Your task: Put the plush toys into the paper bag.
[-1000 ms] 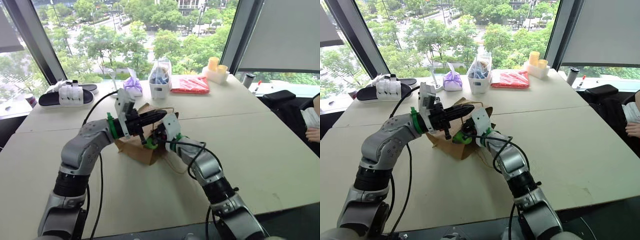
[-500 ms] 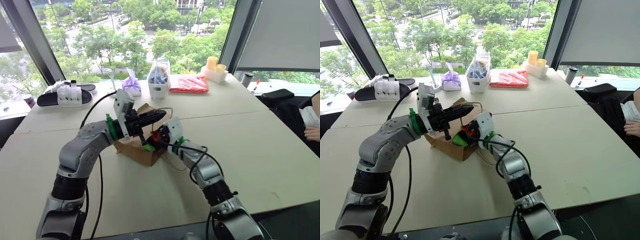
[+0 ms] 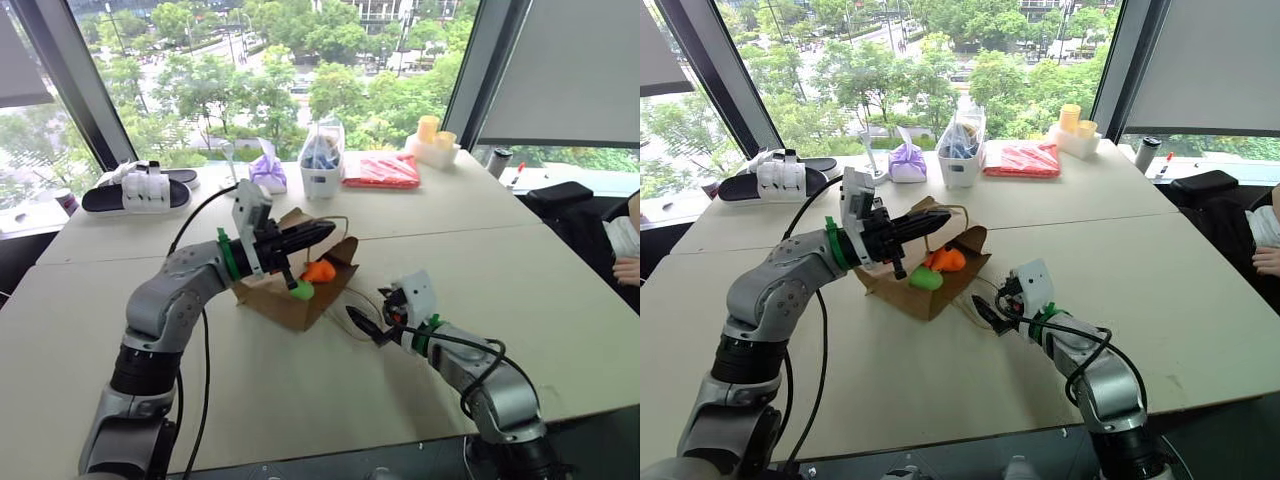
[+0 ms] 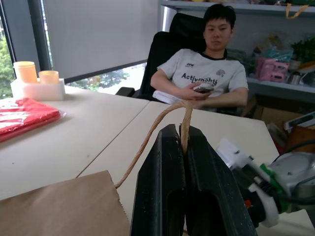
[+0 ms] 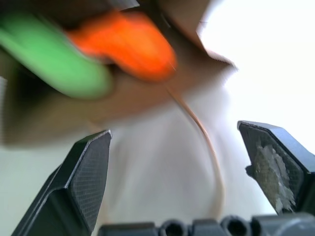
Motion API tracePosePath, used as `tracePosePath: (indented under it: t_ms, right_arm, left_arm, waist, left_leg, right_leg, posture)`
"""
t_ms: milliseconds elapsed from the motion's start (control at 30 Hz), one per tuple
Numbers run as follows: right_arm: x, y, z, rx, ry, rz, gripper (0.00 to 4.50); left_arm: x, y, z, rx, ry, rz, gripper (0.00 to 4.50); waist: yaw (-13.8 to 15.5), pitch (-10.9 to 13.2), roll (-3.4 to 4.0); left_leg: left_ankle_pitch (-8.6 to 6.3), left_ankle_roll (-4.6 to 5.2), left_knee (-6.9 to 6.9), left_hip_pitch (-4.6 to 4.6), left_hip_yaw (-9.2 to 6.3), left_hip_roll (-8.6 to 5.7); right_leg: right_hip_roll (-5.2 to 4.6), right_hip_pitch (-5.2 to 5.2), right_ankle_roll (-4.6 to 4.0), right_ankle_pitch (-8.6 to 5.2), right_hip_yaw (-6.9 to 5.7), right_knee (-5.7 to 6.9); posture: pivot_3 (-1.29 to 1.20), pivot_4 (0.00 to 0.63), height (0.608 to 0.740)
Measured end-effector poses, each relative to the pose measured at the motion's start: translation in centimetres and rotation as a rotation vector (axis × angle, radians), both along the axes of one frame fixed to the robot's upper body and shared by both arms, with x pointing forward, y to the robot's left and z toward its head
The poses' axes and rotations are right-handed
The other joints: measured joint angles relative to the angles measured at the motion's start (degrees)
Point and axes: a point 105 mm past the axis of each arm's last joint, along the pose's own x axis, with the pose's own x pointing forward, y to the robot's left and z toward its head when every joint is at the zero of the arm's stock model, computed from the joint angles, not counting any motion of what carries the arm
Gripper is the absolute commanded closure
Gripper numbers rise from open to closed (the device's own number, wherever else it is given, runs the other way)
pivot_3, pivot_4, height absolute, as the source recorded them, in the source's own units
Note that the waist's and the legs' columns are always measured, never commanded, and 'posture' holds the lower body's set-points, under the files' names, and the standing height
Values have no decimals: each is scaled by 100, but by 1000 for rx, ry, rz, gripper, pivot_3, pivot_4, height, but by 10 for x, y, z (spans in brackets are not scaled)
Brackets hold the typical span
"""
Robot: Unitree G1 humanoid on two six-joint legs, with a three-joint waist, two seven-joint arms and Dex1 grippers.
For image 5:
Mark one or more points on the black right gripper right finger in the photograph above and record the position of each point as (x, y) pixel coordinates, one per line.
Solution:
(275, 159)

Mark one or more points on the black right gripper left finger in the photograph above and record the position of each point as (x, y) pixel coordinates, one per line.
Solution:
(81, 179)

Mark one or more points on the brown cardboard box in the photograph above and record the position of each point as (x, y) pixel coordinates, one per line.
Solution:
(152, 88)

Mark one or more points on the green plastic object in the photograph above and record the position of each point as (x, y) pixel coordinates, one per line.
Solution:
(51, 56)

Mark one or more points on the orange plastic object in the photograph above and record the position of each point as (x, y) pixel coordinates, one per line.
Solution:
(130, 46)

